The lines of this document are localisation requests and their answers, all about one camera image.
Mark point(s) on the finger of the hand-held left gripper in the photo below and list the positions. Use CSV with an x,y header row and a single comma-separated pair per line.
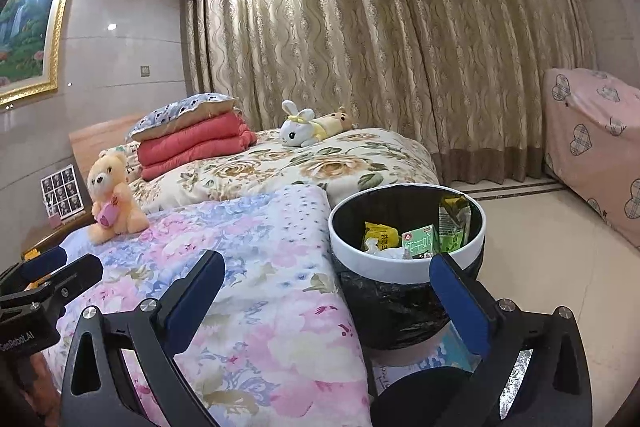
x,y
45,262
80,274

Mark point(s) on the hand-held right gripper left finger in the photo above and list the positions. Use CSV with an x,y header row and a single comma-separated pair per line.
x,y
195,302

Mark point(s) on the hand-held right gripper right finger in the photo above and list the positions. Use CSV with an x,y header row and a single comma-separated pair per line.
x,y
460,302

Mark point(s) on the white rimmed trash bin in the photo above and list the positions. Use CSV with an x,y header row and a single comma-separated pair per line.
x,y
390,312

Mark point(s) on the green drink carton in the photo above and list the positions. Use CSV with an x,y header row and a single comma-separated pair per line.
x,y
422,242

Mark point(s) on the green snack packet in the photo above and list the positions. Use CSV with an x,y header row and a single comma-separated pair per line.
x,y
455,227

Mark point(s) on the yellow snack wrapper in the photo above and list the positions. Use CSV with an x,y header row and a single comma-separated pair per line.
x,y
382,234

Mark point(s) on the white wrapper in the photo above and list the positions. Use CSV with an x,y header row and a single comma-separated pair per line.
x,y
372,248

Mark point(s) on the white round bin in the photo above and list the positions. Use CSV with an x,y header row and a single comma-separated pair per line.
x,y
360,264

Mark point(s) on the pink reed diffuser jar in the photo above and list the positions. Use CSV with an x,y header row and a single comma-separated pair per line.
x,y
54,222

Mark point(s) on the wooden nightstand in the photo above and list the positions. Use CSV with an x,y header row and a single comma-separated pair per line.
x,y
75,227

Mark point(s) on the blue pink floral blanket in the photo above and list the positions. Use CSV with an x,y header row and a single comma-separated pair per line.
x,y
250,282

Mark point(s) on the cream teddy bear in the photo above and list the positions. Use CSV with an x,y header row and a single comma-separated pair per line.
x,y
107,179

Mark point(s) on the dark rounded object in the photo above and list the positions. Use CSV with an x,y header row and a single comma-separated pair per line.
x,y
425,402

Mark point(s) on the wooden headboard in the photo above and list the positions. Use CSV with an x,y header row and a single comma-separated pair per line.
x,y
100,139

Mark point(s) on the folded red quilt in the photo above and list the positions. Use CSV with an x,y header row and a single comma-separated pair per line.
x,y
195,147

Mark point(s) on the beige floral quilt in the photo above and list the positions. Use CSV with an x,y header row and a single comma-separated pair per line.
x,y
300,167

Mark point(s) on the panda print pillow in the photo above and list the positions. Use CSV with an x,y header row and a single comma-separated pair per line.
x,y
180,112

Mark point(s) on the white bunny plush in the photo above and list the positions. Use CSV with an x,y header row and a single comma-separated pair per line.
x,y
297,132

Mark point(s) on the pink heart print cloth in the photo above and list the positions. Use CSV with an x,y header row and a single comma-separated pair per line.
x,y
590,132

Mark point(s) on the small tan bear plush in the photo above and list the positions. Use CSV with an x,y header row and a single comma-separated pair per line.
x,y
335,122

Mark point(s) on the gold framed landscape painting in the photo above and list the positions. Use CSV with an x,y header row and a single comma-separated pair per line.
x,y
30,32

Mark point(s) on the beige patterned curtain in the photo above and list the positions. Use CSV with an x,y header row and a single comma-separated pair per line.
x,y
400,32

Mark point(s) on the black and white photo frame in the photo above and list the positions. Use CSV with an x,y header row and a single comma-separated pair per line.
x,y
62,192

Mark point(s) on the wall switch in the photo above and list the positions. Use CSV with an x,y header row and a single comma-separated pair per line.
x,y
145,71

